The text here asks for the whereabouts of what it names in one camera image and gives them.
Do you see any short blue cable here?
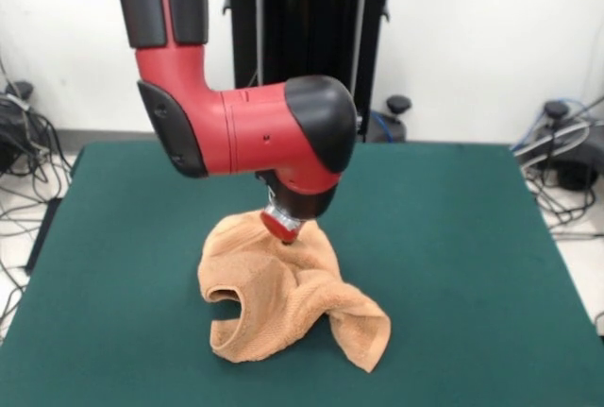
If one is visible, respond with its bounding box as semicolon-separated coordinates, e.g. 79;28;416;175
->
370;111;394;143

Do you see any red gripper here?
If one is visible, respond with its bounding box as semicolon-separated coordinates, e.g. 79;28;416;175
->
260;210;303;247

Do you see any long blue cable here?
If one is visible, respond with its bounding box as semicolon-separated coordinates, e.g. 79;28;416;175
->
511;94;604;153

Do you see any dark green table cloth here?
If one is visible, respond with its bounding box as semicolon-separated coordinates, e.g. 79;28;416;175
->
0;141;604;407

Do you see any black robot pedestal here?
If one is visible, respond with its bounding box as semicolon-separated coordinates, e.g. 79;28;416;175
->
221;0;411;144

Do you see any peach terry towel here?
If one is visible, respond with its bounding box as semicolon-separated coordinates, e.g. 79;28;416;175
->
196;211;392;374

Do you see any black pedestal leg with knob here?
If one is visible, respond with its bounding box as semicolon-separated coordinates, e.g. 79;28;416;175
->
0;79;35;175
518;99;604;192
356;94;411;143

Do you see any black cable tangle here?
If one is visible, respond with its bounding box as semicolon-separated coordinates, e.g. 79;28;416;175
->
518;161;603;241
0;109;73;332

